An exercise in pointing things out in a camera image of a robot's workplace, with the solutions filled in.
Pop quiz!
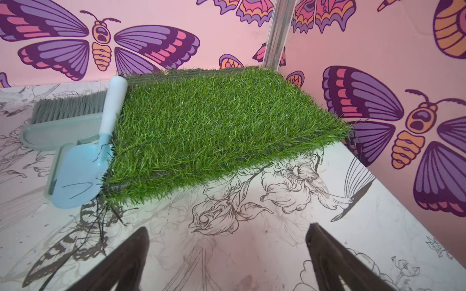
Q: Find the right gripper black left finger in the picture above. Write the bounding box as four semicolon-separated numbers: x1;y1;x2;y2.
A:
69;227;150;291

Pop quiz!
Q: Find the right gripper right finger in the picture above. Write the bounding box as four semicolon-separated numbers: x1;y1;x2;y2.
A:
306;223;392;291

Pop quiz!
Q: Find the green artificial grass mat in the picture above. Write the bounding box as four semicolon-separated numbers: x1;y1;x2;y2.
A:
100;67;351;205

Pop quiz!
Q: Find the grey green dustpan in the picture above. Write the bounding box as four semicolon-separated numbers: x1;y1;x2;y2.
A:
20;90;107;199

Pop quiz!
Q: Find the aluminium cage frame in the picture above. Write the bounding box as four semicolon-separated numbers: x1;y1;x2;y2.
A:
262;0;296;71

